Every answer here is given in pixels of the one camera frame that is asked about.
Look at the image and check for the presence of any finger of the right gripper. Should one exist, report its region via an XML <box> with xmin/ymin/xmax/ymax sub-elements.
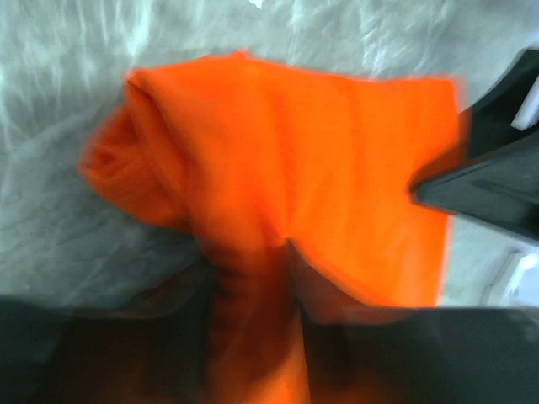
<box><xmin>467</xmin><ymin>48</ymin><xmax>538</xmax><ymax>163</ymax></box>
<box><xmin>413</xmin><ymin>128</ymin><xmax>538</xmax><ymax>242</ymax></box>

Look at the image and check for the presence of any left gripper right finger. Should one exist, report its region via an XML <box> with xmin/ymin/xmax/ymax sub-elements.
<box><xmin>287</xmin><ymin>244</ymin><xmax>538</xmax><ymax>403</ymax></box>

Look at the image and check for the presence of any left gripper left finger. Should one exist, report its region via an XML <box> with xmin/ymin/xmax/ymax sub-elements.
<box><xmin>1</xmin><ymin>260</ymin><xmax>212</xmax><ymax>403</ymax></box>

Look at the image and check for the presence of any orange t-shirt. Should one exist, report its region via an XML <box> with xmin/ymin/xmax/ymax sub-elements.
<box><xmin>79</xmin><ymin>51</ymin><xmax>461</xmax><ymax>403</ymax></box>

